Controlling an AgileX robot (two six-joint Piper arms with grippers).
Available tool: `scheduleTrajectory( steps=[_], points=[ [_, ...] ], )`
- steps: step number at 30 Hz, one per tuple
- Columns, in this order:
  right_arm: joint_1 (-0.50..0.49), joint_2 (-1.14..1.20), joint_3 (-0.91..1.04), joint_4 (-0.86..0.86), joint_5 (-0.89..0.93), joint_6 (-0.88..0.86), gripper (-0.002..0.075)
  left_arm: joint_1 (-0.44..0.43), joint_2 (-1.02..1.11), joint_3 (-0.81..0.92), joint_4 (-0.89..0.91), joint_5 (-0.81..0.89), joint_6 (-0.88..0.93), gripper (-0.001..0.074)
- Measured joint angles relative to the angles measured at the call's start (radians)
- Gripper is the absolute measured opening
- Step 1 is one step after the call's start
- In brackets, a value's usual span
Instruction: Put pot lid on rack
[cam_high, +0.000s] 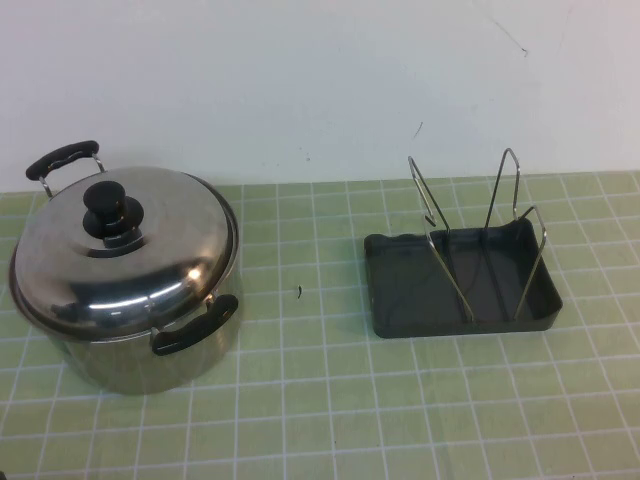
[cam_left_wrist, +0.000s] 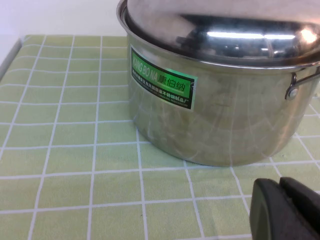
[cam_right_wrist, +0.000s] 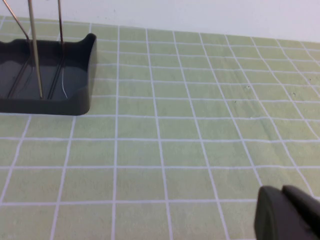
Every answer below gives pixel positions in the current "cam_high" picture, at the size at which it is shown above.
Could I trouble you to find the steel pot lid black knob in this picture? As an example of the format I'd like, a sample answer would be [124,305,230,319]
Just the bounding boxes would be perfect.
[9,166,237,342]

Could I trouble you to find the green grid pattern mat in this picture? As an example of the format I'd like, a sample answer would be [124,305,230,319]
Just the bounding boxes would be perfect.
[0,170,640,480]

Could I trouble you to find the black tray wire lid rack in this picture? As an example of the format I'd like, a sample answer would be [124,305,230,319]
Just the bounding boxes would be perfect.
[363,147,565,342]

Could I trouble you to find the stainless steel pot black handles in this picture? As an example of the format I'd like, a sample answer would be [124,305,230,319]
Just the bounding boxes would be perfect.
[8,140,245,397]

